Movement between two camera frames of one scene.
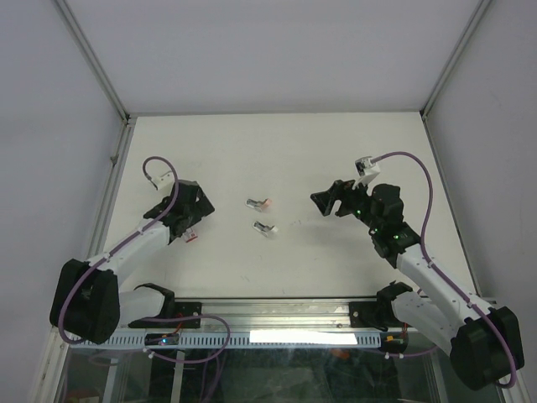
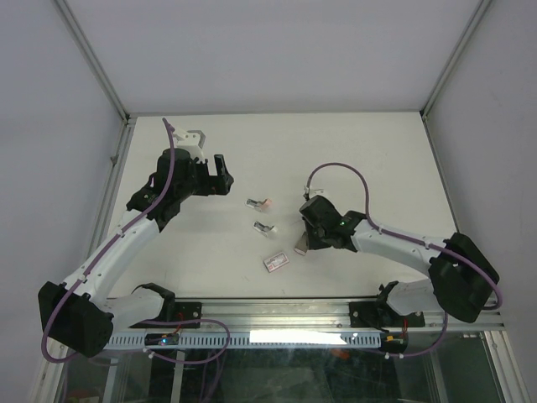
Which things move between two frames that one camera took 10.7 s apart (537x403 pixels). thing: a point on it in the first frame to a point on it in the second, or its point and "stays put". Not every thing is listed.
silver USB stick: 263,228 stays put
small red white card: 190,236 to 276,261
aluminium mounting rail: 288,315 stays put
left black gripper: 202,208 to 217,185
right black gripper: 341,191 to 312,243
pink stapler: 260,206 stays put
